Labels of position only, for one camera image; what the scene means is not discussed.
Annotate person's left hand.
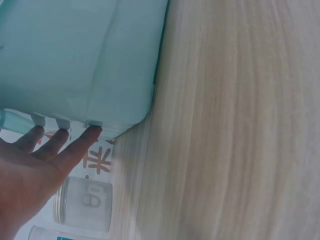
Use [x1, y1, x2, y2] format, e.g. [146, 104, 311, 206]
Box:
[0, 124, 103, 238]

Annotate clear jar with teal label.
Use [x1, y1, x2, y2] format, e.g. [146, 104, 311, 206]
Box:
[27, 224, 107, 240]

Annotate clear glass jar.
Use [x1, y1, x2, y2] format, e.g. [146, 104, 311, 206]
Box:
[52, 176, 114, 227]

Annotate mint green plastic appliance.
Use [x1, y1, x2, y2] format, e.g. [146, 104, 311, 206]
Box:
[0, 0, 169, 141]

